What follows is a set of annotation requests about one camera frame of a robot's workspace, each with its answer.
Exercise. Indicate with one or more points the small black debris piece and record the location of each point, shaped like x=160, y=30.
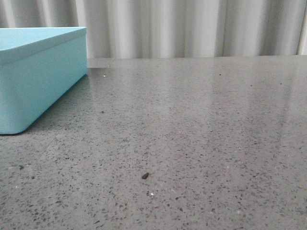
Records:
x=145, y=175

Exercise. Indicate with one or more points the light blue storage box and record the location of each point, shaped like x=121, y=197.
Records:
x=37, y=66

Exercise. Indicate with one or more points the grey pleated curtain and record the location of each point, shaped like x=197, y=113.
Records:
x=171, y=28

